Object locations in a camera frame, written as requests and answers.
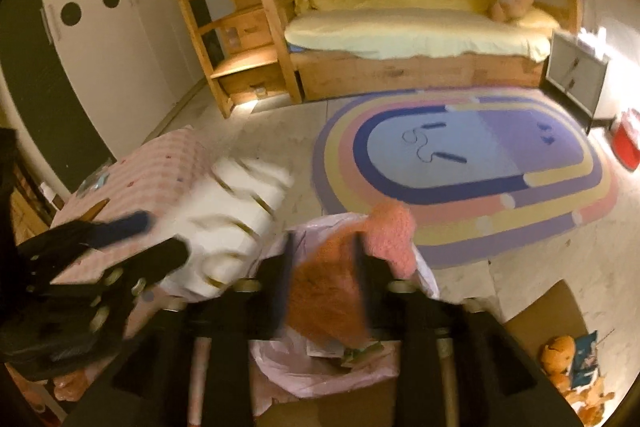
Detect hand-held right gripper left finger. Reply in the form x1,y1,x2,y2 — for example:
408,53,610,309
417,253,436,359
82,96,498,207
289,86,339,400
67,229,297,427

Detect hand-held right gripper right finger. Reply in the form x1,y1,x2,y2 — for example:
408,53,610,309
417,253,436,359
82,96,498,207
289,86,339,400
351,233,583,427

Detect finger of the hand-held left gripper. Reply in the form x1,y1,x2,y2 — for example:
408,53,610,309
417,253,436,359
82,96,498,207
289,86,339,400
70,211,154,254
100,237,191,294

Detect pink fluffy cloth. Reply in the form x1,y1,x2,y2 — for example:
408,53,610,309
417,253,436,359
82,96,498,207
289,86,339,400
287,202,418,348

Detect white wrapper gold stripes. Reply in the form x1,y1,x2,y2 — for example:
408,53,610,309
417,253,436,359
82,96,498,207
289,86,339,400
170,157,296,300

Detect pink plastic bag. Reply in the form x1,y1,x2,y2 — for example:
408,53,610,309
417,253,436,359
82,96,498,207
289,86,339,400
160,214,441,400

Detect crumpled printed wrapper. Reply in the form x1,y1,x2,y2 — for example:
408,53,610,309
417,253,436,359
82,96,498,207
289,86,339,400
75,157,116,198

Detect pink checkered tablecloth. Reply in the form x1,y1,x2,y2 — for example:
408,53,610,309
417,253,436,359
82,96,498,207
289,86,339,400
47,127,266,427

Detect orange plastic bag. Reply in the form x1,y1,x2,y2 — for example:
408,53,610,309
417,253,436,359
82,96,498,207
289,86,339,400
52,369,101,402

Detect wooden cabinet with drawers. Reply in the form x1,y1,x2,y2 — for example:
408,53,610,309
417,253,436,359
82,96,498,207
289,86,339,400
7,152,68,243

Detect white wardrobe with dark panel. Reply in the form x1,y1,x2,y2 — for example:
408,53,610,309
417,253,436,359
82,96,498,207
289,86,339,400
0,0,211,202

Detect pastel oval rug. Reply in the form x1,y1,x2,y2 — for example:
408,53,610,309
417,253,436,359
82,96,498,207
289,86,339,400
311,88,621,270

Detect brown cardboard box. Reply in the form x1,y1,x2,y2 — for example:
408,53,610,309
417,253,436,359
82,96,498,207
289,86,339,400
500,279,618,427

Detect wooden stair drawers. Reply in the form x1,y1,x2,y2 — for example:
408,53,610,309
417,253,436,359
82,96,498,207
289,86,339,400
175,0,306,118

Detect orange plush toy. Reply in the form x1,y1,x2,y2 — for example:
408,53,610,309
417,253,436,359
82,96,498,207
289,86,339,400
540,336,576,375
545,372,616,414

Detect wooden bunk bed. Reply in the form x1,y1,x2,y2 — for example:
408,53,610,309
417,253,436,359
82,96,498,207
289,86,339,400
250,0,586,105

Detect blue book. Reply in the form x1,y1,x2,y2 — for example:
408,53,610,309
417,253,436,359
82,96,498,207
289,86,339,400
570,331,599,388

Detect cream blanket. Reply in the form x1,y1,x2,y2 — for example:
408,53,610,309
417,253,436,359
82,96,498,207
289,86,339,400
284,7,553,62

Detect grey nightstand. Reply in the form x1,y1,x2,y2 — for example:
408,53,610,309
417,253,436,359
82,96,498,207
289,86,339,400
544,29,612,135

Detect red box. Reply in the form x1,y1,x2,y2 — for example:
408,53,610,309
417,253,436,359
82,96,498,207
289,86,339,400
611,108,640,172

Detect beige plush toy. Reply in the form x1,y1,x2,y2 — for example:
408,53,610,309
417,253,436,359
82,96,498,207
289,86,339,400
489,0,535,24

